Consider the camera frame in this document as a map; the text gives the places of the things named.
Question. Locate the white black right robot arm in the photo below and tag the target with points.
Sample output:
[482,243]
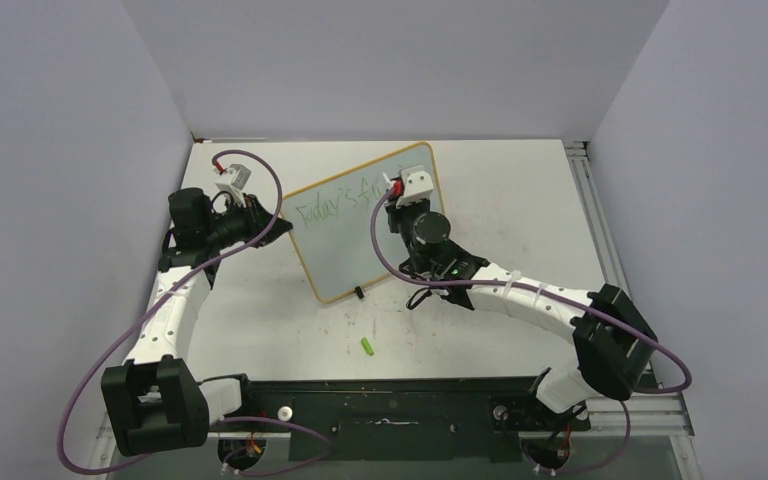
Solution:
[613,343]

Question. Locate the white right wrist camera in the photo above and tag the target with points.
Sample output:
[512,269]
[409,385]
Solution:
[412,185]

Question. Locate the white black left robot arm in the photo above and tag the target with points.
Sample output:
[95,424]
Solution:
[153,401]

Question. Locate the yellow framed whiteboard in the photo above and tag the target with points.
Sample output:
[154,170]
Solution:
[331,220]

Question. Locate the white marker pen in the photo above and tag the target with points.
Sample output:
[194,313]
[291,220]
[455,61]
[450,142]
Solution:
[388,182]

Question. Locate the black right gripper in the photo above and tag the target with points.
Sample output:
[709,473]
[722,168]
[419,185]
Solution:
[396,213]

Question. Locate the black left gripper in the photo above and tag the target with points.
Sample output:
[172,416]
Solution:
[254,215]

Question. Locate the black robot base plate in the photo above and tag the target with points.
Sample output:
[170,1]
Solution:
[498,419]

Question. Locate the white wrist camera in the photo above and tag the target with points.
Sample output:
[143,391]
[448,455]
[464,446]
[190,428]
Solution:
[232,181]
[412,185]

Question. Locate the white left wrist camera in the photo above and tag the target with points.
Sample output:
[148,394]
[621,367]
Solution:
[232,181]

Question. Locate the aluminium frame rail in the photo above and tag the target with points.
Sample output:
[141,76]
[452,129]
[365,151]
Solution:
[577,156]

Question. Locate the green marker cap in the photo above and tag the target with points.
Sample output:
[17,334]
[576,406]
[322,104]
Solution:
[367,347]

